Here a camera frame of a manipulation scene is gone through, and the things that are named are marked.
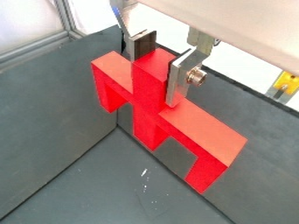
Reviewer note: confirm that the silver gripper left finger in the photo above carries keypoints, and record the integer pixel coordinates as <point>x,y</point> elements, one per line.
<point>134,16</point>

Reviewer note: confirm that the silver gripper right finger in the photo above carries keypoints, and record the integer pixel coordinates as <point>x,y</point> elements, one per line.
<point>184,71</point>

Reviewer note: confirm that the yellow metal bracket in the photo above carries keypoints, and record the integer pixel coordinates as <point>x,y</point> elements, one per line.
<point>284,87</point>

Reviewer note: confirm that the red stepped block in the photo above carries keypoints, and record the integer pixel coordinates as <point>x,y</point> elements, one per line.
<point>136,82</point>

